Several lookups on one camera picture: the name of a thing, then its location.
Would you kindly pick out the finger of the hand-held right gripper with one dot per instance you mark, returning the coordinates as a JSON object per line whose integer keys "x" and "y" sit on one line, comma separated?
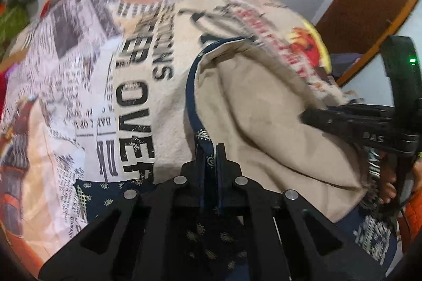
{"x": 349, "y": 129}
{"x": 359, "y": 111}

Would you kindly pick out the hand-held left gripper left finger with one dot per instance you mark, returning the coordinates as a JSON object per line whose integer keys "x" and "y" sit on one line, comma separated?
{"x": 199, "y": 165}

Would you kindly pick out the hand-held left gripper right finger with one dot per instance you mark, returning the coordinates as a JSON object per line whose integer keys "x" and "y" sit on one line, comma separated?
{"x": 221, "y": 165}

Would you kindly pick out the navy patterned hooded garment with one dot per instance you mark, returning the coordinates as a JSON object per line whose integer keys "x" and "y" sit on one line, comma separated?
{"x": 263, "y": 136}

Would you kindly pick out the person's right hand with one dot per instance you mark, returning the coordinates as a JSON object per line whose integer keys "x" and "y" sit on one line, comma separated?
{"x": 389, "y": 185}

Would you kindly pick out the brown wooden door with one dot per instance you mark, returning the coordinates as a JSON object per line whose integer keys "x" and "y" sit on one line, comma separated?
{"x": 362, "y": 4}

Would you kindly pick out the printed blanket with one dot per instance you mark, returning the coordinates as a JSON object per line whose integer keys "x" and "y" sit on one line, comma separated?
{"x": 99, "y": 70}

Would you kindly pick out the green covered chair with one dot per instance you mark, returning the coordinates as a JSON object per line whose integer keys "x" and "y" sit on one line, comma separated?
{"x": 13, "y": 24}

